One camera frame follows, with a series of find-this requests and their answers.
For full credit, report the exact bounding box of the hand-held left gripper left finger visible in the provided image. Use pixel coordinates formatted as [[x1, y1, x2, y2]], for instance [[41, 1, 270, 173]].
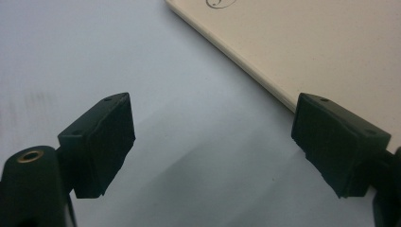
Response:
[[57, 92, 136, 200]]

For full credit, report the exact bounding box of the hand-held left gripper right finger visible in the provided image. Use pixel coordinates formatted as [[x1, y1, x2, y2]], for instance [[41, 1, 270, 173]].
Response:
[[290, 92, 392, 199]]

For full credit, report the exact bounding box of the beige rabbit print tray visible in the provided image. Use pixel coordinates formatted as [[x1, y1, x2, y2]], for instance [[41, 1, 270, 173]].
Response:
[[164, 0, 401, 154]]

